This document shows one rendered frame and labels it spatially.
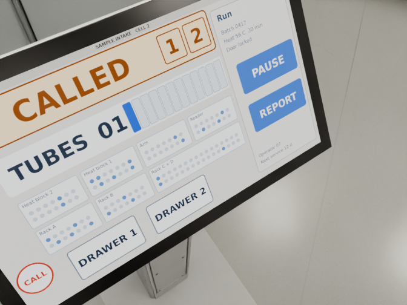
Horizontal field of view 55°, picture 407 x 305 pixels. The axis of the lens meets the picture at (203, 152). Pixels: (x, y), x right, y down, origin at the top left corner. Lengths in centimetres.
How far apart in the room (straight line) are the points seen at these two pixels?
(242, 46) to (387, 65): 183
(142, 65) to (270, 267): 122
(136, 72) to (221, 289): 113
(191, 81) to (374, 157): 151
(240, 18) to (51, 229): 35
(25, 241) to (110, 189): 11
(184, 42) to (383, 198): 147
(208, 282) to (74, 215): 105
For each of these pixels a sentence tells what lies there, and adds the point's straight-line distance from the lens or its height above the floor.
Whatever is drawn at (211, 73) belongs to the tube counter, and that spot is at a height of 112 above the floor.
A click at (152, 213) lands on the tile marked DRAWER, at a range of 53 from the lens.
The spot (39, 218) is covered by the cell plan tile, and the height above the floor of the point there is 107.
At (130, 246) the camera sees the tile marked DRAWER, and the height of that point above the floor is 99.
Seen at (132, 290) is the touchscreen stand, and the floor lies 4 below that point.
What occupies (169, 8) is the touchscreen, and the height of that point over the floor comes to 119.
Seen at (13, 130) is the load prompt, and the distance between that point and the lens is 46.
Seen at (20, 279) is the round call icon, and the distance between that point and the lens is 52.
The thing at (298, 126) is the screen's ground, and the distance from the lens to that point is 62.
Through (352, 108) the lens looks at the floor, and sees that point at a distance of 206.
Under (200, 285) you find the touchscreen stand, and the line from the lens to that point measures 149.
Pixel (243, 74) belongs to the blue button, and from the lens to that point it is 54.
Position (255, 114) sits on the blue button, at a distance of 56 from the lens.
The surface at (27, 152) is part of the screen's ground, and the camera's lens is 47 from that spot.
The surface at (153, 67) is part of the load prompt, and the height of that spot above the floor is 114.
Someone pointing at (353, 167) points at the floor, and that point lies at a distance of 187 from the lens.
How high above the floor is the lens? 150
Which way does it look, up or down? 60 degrees down
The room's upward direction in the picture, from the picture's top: 6 degrees clockwise
